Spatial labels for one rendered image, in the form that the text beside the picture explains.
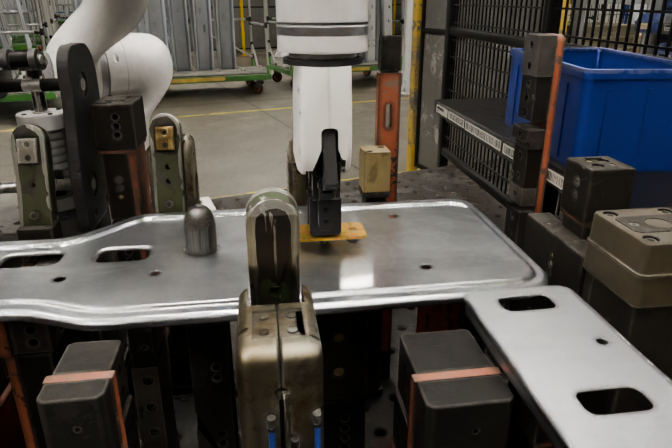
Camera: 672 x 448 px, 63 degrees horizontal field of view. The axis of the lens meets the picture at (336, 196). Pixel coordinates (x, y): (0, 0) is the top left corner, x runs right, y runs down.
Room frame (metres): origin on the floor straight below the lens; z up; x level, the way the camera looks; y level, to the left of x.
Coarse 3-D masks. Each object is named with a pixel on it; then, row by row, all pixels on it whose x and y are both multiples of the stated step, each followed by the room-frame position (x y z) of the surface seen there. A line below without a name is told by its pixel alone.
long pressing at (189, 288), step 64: (0, 256) 0.49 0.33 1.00; (64, 256) 0.49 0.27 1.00; (192, 256) 0.49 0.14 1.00; (320, 256) 0.49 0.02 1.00; (384, 256) 0.49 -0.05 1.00; (448, 256) 0.49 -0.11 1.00; (512, 256) 0.49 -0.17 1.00; (0, 320) 0.39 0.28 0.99; (64, 320) 0.38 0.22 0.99; (128, 320) 0.38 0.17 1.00; (192, 320) 0.39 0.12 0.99
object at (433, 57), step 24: (432, 0) 3.56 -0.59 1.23; (504, 0) 2.93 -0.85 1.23; (528, 0) 2.78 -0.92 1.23; (432, 24) 3.54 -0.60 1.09; (480, 24) 3.10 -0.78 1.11; (432, 48) 3.52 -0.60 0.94; (480, 48) 3.09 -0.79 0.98; (504, 48) 2.91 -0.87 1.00; (432, 72) 3.51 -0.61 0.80; (456, 72) 3.27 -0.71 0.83; (432, 96) 3.49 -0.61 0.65; (480, 96) 3.05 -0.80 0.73; (504, 96) 2.88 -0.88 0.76; (432, 120) 3.48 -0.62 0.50; (408, 144) 3.68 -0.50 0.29; (432, 144) 3.46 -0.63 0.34; (480, 144) 3.03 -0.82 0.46; (408, 168) 3.67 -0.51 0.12
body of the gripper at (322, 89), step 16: (288, 64) 0.50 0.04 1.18; (304, 64) 0.49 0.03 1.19; (320, 64) 0.49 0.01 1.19; (336, 64) 0.49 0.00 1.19; (352, 64) 0.50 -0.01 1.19; (304, 80) 0.48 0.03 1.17; (320, 80) 0.48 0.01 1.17; (336, 80) 0.48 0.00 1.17; (304, 96) 0.48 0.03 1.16; (320, 96) 0.48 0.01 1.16; (336, 96) 0.48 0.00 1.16; (304, 112) 0.47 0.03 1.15; (320, 112) 0.47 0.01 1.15; (336, 112) 0.48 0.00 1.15; (304, 128) 0.47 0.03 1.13; (320, 128) 0.47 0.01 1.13; (336, 128) 0.48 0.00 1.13; (304, 144) 0.47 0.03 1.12; (320, 144) 0.47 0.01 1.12; (336, 144) 0.48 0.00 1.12; (304, 160) 0.47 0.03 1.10; (320, 160) 0.49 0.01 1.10
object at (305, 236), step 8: (344, 224) 0.54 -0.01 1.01; (352, 224) 0.54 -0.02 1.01; (360, 224) 0.54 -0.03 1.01; (304, 232) 0.52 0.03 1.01; (344, 232) 0.52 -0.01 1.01; (352, 232) 0.52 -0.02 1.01; (360, 232) 0.52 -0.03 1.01; (304, 240) 0.50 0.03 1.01; (312, 240) 0.50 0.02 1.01; (320, 240) 0.50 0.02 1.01; (328, 240) 0.51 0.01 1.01
